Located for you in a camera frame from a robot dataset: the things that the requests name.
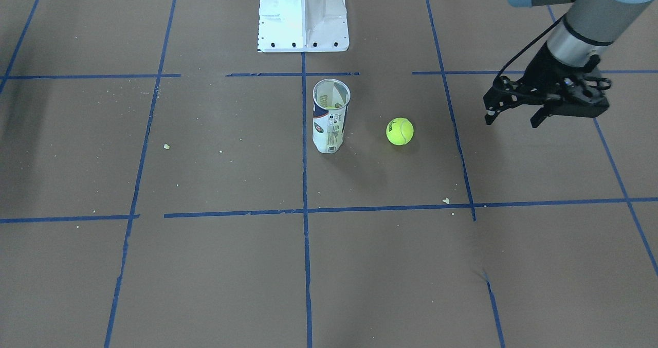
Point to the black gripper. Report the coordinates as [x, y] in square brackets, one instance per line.
[544, 68]

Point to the yellow tennis ball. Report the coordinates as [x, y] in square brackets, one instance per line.
[399, 131]

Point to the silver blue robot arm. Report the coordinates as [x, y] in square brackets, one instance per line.
[587, 25]

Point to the white tennis ball can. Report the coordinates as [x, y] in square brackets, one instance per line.
[331, 99]

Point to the brown paper table cover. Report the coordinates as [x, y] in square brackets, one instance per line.
[161, 186]

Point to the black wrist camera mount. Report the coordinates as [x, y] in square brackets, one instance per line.
[583, 96]

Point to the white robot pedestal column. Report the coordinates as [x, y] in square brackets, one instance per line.
[302, 26]

